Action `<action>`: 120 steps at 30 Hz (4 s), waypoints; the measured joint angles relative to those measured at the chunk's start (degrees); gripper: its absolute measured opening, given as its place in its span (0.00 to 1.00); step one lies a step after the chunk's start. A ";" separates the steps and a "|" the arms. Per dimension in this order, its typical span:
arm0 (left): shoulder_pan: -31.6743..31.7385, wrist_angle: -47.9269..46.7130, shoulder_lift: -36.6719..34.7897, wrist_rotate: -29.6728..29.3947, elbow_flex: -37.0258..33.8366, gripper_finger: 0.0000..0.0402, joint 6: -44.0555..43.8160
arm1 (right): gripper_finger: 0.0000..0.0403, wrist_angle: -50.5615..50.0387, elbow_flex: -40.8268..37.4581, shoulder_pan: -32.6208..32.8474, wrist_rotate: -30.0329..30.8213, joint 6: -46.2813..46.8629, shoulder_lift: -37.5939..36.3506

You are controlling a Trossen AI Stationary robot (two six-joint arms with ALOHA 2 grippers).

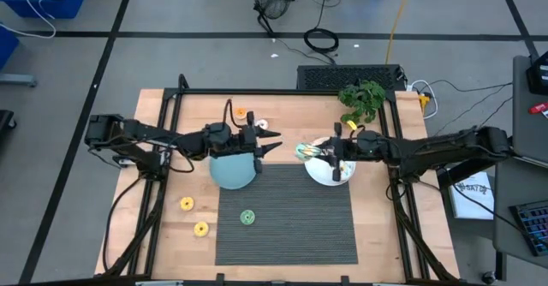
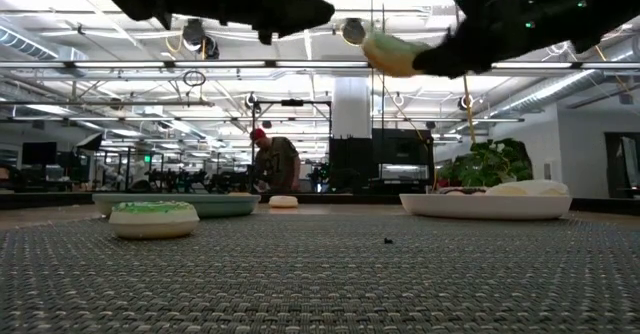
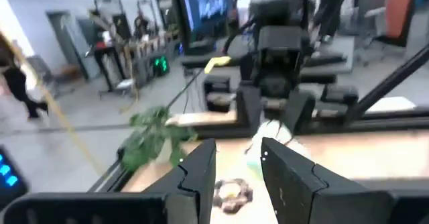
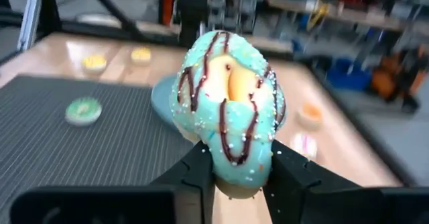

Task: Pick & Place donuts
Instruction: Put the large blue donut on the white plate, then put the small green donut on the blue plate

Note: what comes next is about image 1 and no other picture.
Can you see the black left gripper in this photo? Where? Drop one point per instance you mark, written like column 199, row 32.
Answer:
column 244, row 140

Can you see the grey woven placemat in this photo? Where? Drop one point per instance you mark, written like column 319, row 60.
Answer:
column 287, row 226

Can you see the orange glazed small donut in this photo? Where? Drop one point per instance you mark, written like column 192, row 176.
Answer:
column 240, row 113

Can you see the potted green plant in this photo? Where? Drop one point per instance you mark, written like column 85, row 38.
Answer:
column 363, row 99

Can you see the black mesh computer tower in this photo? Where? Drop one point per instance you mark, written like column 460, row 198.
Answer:
column 349, row 77

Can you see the black desktop box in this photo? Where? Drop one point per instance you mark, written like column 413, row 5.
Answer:
column 539, row 74

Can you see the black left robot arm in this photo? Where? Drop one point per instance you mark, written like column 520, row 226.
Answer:
column 141, row 129

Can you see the white plate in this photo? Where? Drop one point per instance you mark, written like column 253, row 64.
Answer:
column 321, row 175

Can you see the white sprinkled small donut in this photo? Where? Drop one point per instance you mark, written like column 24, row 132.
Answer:
column 262, row 123

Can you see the light blue plate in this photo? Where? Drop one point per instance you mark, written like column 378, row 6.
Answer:
column 231, row 172

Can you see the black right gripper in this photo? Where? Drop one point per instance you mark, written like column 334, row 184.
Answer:
column 342, row 149

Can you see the backlit computer keyboard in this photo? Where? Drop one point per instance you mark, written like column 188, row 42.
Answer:
column 533, row 226

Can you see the yellow glazed small donut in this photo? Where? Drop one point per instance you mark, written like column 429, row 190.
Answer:
column 187, row 203
column 201, row 228

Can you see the large mint glazed donut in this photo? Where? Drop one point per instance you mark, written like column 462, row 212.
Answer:
column 306, row 152

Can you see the green glazed small donut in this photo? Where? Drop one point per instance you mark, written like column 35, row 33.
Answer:
column 247, row 217

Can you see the white paper booklet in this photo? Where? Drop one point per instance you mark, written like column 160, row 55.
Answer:
column 471, row 200

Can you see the grey office desk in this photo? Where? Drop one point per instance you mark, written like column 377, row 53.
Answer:
column 524, row 127
column 511, row 179

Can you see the small red desk item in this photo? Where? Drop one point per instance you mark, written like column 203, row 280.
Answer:
column 538, row 108

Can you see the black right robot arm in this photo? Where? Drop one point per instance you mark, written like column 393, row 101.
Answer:
column 428, row 149

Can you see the black table frame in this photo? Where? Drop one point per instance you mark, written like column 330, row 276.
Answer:
column 278, row 92

